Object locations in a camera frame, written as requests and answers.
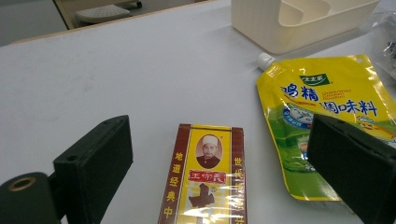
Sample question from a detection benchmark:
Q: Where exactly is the brown and yellow spice box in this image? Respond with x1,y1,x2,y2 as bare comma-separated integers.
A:
157,123,248,224

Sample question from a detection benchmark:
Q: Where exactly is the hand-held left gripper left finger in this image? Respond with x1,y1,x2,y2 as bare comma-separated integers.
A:
53,115,134,224

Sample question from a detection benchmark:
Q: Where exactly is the clear plastic bag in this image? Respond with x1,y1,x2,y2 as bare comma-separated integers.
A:
362,10,396,82

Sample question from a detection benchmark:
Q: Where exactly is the yellow spout pouch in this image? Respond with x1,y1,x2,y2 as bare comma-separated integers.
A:
255,52,396,203

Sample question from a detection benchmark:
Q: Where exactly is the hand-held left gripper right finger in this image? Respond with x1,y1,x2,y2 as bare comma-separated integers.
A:
307,113,396,224

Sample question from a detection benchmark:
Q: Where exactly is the cream plastic organizer box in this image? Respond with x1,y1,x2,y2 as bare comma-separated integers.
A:
231,0,381,55

